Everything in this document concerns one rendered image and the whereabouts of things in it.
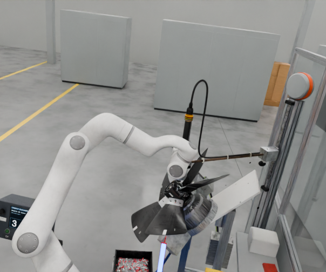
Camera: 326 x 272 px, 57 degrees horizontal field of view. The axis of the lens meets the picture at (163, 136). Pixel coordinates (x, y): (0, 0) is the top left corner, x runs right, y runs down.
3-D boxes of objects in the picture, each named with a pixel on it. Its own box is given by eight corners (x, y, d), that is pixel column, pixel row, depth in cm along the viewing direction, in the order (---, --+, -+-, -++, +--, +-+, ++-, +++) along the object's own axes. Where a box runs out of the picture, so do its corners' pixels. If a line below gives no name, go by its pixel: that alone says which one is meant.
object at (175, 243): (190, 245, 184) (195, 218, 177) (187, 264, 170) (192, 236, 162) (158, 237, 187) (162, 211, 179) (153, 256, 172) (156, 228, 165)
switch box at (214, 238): (226, 259, 213) (233, 235, 204) (226, 269, 204) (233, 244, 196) (205, 254, 215) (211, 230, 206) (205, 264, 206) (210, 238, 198)
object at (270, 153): (269, 156, 195) (273, 144, 192) (277, 161, 189) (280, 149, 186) (257, 157, 191) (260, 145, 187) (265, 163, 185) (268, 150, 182)
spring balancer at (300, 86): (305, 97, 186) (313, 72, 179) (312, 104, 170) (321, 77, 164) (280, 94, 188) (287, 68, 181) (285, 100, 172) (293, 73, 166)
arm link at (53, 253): (44, 290, 108) (4, 238, 107) (48, 274, 125) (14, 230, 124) (73, 267, 112) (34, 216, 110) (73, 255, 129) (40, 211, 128)
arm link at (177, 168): (178, 145, 139) (168, 160, 142) (174, 157, 126) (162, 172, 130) (193, 155, 139) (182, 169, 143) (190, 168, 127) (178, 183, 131)
